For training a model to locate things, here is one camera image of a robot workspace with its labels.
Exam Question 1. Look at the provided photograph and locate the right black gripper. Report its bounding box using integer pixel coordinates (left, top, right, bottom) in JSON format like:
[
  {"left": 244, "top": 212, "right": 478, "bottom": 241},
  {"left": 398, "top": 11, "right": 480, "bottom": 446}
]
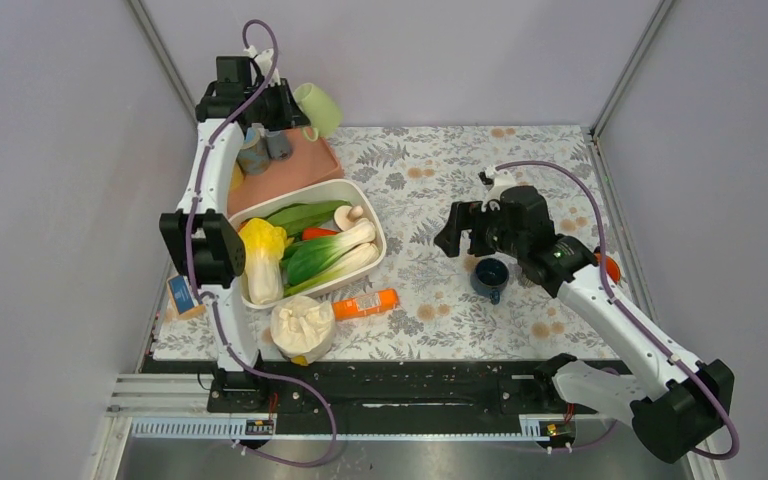
[{"left": 433, "top": 200, "right": 526, "bottom": 258}]

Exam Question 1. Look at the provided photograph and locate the navy round cup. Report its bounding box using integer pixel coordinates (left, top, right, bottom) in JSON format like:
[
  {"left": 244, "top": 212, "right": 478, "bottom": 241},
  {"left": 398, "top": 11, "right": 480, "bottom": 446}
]
[{"left": 469, "top": 258, "right": 510, "bottom": 305}]

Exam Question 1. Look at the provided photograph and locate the light green mug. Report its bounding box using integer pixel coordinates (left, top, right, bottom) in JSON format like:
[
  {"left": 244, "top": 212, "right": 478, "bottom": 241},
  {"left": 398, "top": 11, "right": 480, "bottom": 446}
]
[{"left": 293, "top": 83, "right": 343, "bottom": 142}]

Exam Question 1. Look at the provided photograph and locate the orange mug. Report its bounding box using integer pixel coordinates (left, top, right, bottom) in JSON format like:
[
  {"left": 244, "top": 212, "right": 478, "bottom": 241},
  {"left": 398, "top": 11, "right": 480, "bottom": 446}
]
[{"left": 595, "top": 252, "right": 622, "bottom": 284}]

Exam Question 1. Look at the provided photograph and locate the dark brown mug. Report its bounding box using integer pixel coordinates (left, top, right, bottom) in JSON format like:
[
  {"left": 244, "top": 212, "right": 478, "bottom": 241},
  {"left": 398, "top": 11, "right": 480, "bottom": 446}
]
[{"left": 518, "top": 263, "right": 545, "bottom": 287}]

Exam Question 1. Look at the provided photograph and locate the yellow cup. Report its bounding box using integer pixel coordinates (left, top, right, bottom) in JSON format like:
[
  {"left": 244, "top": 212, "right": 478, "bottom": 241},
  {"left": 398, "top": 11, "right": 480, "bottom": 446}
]
[{"left": 229, "top": 165, "right": 245, "bottom": 192}]

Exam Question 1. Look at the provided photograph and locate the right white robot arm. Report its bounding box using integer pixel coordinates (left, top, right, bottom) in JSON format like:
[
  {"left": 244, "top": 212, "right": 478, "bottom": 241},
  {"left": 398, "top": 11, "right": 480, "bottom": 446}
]
[{"left": 434, "top": 186, "right": 735, "bottom": 463}]

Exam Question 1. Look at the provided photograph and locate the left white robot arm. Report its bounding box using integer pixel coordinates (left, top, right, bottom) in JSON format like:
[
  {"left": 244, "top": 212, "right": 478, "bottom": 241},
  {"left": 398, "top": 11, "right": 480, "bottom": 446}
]
[{"left": 159, "top": 51, "right": 308, "bottom": 411}]

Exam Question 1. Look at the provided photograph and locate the light blue big mug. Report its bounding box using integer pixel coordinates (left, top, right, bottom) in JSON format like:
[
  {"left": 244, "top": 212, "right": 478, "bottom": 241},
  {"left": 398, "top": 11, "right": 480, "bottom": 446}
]
[{"left": 236, "top": 127, "right": 271, "bottom": 176}]

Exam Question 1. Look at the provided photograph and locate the floral table mat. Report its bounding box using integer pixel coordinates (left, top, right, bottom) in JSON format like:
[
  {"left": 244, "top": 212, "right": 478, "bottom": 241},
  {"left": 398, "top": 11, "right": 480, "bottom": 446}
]
[{"left": 152, "top": 125, "right": 657, "bottom": 363}]

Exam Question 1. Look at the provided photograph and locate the small grey blue cup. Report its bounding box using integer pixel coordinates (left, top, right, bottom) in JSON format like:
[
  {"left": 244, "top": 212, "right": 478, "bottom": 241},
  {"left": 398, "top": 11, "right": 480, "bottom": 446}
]
[{"left": 265, "top": 130, "right": 293, "bottom": 160}]

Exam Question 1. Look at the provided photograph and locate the lower bok choy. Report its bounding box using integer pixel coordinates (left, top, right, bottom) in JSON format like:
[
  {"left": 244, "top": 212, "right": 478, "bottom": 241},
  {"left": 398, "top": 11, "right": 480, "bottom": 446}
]
[{"left": 284, "top": 243, "right": 380, "bottom": 297}]

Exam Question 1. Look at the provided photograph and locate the bok choy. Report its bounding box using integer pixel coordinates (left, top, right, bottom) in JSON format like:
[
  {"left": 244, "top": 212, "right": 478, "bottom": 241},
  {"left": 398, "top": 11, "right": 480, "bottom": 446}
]
[
  {"left": 284, "top": 243, "right": 380, "bottom": 297},
  {"left": 285, "top": 219, "right": 377, "bottom": 286}
]

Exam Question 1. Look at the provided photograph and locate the orange tube package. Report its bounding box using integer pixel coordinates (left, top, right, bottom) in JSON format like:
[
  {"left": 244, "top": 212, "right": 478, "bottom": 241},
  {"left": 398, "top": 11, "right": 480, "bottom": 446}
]
[{"left": 332, "top": 289, "right": 400, "bottom": 321}]

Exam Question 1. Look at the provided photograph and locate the pink tray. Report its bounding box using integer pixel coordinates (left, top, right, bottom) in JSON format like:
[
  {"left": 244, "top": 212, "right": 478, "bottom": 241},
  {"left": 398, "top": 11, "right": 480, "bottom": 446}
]
[{"left": 227, "top": 129, "right": 344, "bottom": 216}]

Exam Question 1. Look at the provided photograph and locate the white mushroom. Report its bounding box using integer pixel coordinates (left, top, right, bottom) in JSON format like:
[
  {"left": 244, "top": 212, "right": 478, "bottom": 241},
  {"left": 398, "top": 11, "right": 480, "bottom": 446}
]
[{"left": 333, "top": 205, "right": 364, "bottom": 231}]

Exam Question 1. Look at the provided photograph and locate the green leaf vegetable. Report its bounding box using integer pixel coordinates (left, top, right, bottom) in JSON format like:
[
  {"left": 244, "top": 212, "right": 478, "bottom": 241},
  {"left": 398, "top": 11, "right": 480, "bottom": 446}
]
[{"left": 265, "top": 200, "right": 350, "bottom": 237}]

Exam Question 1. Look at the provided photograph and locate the red pepper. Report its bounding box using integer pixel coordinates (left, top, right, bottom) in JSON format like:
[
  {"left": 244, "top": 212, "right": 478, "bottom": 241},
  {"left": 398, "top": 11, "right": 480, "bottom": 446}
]
[{"left": 301, "top": 227, "right": 338, "bottom": 241}]

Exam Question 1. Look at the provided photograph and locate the upper bok choy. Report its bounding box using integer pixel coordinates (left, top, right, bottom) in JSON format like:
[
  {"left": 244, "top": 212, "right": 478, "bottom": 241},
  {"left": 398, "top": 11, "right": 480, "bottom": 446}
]
[{"left": 285, "top": 219, "right": 377, "bottom": 286}]

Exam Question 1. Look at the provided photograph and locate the yellow napa cabbage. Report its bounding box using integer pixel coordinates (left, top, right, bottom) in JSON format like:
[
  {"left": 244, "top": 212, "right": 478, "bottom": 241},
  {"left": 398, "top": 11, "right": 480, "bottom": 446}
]
[{"left": 239, "top": 218, "right": 288, "bottom": 305}]

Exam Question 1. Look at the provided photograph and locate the white vegetable tub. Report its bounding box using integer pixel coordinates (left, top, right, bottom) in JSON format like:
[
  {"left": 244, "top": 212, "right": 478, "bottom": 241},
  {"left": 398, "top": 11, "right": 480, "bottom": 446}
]
[{"left": 230, "top": 179, "right": 387, "bottom": 298}]

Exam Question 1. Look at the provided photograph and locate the cream cloth bag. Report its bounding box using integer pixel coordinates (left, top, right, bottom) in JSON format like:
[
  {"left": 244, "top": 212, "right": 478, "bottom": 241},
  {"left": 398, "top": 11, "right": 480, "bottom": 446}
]
[{"left": 270, "top": 295, "right": 337, "bottom": 366}]

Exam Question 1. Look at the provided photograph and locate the blue labelled box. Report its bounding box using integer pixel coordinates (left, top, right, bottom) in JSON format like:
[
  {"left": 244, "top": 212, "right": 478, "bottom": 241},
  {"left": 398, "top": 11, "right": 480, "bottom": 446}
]
[{"left": 166, "top": 275, "right": 206, "bottom": 320}]

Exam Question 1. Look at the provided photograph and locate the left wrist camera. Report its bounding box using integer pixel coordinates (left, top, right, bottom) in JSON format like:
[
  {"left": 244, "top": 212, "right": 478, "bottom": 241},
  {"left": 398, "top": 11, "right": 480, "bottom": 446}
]
[{"left": 244, "top": 46, "right": 281, "bottom": 86}]

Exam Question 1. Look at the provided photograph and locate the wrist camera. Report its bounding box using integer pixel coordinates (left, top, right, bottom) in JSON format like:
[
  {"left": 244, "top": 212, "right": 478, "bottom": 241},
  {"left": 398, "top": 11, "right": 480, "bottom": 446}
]
[
  {"left": 479, "top": 166, "right": 517, "bottom": 212},
  {"left": 244, "top": 46, "right": 281, "bottom": 86}
]

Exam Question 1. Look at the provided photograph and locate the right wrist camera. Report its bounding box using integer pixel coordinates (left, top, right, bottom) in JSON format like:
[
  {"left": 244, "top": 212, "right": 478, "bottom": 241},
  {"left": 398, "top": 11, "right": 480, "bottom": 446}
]
[{"left": 479, "top": 166, "right": 517, "bottom": 212}]

